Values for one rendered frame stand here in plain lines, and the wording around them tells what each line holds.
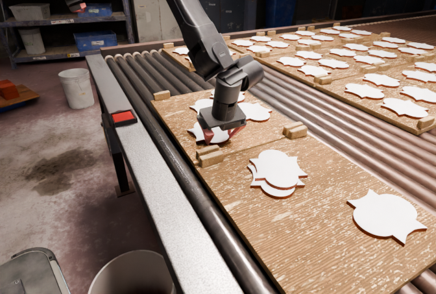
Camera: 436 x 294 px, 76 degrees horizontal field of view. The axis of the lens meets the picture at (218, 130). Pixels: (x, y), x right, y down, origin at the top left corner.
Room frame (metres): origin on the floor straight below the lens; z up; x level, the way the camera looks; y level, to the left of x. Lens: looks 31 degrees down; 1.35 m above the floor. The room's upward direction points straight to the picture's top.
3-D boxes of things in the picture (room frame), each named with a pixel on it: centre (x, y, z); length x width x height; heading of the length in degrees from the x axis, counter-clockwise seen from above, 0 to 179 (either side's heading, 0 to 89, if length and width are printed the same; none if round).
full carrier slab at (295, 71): (1.33, -0.45, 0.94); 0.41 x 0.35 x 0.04; 27
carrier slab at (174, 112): (0.80, -0.01, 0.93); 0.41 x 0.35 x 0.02; 27
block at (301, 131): (0.67, -0.22, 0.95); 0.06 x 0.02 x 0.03; 117
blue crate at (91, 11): (4.85, 1.97, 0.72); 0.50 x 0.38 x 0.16; 104
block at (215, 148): (0.57, 0.03, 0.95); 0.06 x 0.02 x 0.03; 117
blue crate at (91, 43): (4.81, 2.05, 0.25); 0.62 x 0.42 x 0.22; 119
